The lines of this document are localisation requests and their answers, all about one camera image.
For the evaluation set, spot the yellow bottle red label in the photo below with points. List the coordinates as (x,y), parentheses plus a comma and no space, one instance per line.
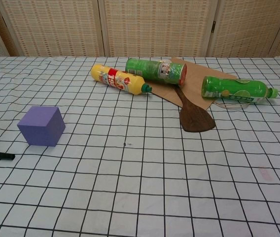
(117,79)

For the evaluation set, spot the green cylindrical snack can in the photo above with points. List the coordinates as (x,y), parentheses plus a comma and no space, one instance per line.
(150,69)

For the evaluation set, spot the dark wooden spatula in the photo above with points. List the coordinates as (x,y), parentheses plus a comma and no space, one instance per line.
(194,121)

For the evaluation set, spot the brown paper bag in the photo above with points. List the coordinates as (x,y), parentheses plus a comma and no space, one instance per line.
(194,81)

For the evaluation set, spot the white black checked tablecloth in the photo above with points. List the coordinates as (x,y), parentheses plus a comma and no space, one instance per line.
(140,185)

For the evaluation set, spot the green lime drink bottle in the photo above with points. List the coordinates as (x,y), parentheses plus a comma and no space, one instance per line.
(228,89)

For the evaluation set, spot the purple foam cube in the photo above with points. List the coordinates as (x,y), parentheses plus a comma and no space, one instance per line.
(41,128)

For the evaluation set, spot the woven folding screen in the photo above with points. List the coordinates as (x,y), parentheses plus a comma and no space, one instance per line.
(56,24)

